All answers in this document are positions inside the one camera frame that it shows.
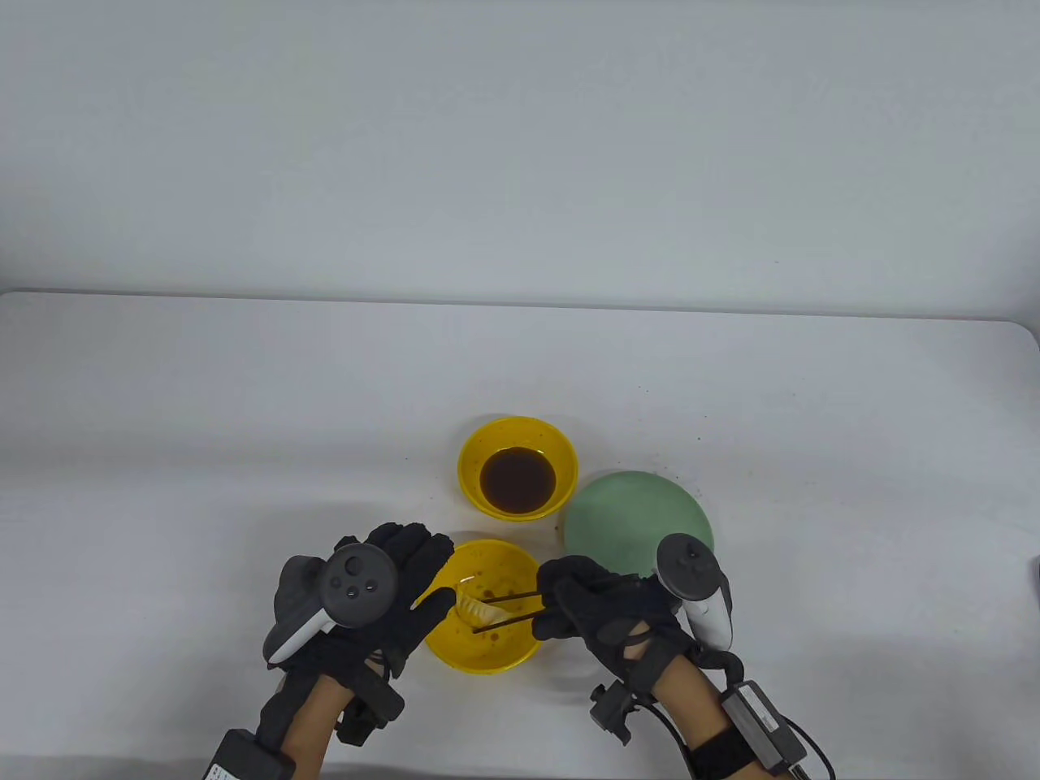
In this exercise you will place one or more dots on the person's right hand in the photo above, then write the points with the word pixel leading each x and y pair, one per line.
pixel 609 617

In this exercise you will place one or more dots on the person's left hand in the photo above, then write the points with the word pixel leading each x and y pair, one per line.
pixel 406 561

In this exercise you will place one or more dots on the pale pleated dumpling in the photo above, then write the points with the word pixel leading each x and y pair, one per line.
pixel 470 605

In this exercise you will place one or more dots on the yellow speckled dumpling bowl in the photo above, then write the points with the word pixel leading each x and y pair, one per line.
pixel 487 650

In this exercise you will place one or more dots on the dark soy sauce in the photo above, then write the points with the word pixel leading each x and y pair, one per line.
pixel 517 479

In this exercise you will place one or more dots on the person's right forearm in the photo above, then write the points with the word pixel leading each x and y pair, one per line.
pixel 691 699

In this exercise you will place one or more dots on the person's left forearm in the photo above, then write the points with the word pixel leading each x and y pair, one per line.
pixel 313 723

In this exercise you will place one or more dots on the grey box on right forearm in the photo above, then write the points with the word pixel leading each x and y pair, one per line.
pixel 760 723

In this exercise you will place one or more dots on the black box on left forearm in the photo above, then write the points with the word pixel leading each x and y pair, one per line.
pixel 244 760

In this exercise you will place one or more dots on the yellow sauce bowl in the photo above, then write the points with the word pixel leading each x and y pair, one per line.
pixel 471 455

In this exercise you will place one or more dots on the grey white left hand controller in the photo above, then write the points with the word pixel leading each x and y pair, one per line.
pixel 357 581

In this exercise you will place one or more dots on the grey white hand controller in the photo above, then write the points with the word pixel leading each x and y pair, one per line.
pixel 691 569
pixel 357 581

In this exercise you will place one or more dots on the grey white right hand controller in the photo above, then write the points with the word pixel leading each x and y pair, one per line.
pixel 691 569

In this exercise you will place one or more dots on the green round plate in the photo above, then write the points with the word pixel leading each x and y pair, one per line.
pixel 626 520

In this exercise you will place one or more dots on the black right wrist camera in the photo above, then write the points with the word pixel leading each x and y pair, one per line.
pixel 613 711

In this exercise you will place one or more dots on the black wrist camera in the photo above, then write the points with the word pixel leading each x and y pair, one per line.
pixel 370 711
pixel 613 711

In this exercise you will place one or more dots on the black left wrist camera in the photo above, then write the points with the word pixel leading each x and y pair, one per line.
pixel 370 711

